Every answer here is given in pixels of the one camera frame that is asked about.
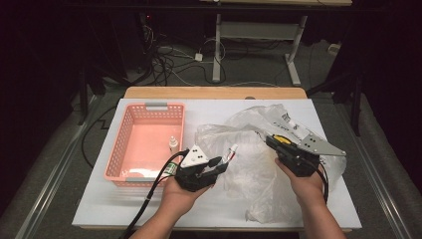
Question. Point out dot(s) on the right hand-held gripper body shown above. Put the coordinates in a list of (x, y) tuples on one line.
[(303, 162)]

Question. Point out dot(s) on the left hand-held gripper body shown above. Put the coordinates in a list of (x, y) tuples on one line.
[(194, 176)]

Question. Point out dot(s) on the white ointment tube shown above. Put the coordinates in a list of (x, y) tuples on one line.
[(231, 153)]

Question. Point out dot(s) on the clear plastic bag yellow smiley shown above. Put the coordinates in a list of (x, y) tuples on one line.
[(252, 172)]

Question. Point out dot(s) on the small white dropper bottle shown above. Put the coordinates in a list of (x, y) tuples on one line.
[(173, 146)]

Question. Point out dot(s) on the pink perforated plastic basket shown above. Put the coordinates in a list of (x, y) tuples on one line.
[(146, 139)]

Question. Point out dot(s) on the person's right hand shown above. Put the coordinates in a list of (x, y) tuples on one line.
[(308, 189)]

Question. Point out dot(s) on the person's left hand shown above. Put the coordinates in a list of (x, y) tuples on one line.
[(179, 199)]

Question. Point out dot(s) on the small green label bottle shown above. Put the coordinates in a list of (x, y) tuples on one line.
[(171, 168)]

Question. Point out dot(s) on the black stand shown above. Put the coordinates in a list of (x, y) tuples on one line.
[(83, 99), (356, 109)]

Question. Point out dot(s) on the white power adapter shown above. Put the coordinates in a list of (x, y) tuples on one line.
[(198, 57)]

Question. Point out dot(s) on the white floor box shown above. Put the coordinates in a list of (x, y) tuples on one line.
[(334, 49)]

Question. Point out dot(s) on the desk with white metal legs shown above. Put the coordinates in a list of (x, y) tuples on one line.
[(217, 49)]

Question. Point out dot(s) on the metal floor rail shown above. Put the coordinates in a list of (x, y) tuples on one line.
[(381, 195), (49, 195)]

